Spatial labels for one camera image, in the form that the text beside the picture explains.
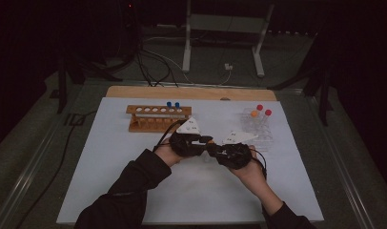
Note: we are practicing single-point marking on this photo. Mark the metal floor rail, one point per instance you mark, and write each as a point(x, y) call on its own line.
point(29, 176)
point(341, 162)

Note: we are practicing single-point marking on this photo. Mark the blue capped test tube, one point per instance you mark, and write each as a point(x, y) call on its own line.
point(169, 104)
point(177, 104)

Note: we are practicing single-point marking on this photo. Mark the black tripod stand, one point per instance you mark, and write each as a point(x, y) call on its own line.
point(62, 92)
point(324, 105)

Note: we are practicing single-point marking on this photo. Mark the white table sheet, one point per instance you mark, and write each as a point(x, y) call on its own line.
point(198, 191)

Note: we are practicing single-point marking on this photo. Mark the grey metal stand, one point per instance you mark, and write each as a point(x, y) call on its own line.
point(186, 47)

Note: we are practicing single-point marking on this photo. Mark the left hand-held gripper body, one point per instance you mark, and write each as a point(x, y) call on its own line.
point(185, 144)

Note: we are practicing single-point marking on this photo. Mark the white plug adapter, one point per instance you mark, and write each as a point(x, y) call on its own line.
point(228, 66)

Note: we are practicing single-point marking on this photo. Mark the person's left hand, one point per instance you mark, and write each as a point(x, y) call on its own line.
point(167, 155)

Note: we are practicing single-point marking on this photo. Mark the wooden test tube rack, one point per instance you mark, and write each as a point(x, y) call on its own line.
point(144, 127)

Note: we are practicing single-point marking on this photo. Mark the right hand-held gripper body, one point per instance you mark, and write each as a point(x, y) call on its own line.
point(234, 156)

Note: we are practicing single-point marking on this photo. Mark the red capped test tube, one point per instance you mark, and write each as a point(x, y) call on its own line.
point(268, 112)
point(260, 107)

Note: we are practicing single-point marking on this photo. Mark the person's right hand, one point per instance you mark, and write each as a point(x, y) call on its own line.
point(253, 175)

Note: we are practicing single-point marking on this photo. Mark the orange capped test tube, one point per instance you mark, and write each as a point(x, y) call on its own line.
point(209, 143)
point(254, 113)

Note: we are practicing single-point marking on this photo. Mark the clear plastic test tube rack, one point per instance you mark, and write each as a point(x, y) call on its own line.
point(266, 135)

